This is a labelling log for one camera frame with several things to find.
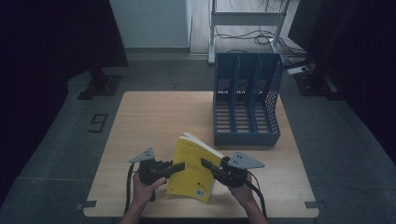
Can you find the yellow book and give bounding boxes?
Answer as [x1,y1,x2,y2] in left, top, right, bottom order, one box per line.
[165,132,224,203]

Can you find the white cabinet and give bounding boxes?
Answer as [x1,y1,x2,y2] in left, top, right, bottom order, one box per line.
[108,0,192,54]

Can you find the hand-held gripper black cable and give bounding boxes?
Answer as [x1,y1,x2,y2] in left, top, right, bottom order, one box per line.
[124,162,135,216]
[246,171,268,218]

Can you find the black stand base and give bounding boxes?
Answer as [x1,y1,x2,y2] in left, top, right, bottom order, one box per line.
[293,69,345,101]
[77,68,122,101]

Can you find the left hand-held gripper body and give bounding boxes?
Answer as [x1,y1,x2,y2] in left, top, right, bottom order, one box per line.
[129,147,167,203]

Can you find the white power strip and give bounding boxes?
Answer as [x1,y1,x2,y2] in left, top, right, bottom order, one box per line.
[287,65,310,77]

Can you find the left hand-held gripper black cable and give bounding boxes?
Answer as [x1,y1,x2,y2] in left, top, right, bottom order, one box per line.
[124,162,135,216]

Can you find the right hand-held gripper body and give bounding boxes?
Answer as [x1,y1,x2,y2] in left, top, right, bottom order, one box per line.
[221,150,266,189]

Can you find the person's left hand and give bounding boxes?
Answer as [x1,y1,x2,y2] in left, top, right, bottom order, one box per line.
[133,174,167,204]

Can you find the dark curtain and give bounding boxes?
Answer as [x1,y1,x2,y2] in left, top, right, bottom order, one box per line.
[288,0,396,162]
[0,0,129,206]

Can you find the black cables on floor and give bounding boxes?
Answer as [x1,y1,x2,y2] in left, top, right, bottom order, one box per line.
[214,0,309,63]

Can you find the person's right hand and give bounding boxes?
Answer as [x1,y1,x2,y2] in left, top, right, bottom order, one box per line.
[229,175,255,204]

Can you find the white metal stand frame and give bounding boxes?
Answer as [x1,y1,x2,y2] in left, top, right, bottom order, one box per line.
[207,0,292,64]

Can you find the blue file rack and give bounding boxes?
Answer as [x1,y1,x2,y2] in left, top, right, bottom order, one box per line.
[212,51,285,147]

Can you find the right hand-held gripper black cable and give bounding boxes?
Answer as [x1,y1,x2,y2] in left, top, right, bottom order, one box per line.
[246,171,268,218]

